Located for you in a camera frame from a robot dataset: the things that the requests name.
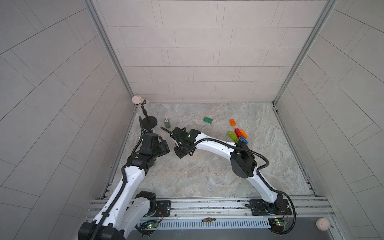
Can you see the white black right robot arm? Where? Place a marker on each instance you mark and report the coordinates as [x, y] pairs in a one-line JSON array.
[[246, 164]]

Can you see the beige round knob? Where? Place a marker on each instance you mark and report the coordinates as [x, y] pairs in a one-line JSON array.
[[323, 224]]

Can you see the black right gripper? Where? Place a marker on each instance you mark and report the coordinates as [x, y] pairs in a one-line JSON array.
[[176, 131]]

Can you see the long orange lego brick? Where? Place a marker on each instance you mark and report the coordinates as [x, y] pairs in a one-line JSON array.
[[244, 134]]

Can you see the brass fitting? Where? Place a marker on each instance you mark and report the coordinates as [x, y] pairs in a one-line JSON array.
[[207, 220]]

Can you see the metal corner frame post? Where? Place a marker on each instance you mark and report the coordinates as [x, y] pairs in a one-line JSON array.
[[324, 15]]

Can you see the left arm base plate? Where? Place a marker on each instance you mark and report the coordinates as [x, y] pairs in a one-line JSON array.
[[162, 209]]

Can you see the left metal corner post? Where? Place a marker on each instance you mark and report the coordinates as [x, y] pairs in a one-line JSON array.
[[106, 42]]

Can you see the dark green lego brick far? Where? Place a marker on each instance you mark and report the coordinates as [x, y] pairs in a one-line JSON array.
[[207, 120]]

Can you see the right circuit board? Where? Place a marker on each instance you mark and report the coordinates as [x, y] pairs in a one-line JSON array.
[[277, 225]]

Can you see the circuit board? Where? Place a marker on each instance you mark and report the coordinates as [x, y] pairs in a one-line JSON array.
[[149, 225], [277, 225]]

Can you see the red lego brick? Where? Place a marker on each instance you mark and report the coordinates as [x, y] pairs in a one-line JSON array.
[[238, 133]]

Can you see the blue lego brick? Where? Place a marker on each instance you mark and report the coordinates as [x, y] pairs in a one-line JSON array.
[[243, 140]]

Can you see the left circuit board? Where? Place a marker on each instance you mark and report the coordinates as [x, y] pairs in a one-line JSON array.
[[149, 225]]

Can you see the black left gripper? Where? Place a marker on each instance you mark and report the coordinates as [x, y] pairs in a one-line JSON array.
[[149, 122]]

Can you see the small orange lego brick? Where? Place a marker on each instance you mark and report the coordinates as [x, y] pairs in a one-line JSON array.
[[232, 122]]

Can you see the green camouflage can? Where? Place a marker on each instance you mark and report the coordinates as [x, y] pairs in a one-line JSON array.
[[167, 123]]

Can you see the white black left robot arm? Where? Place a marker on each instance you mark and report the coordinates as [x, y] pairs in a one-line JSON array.
[[124, 209]]

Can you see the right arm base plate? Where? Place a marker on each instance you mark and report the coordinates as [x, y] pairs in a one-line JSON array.
[[262, 208]]

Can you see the black microphone stand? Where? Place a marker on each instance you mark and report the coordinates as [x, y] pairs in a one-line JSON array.
[[149, 122]]

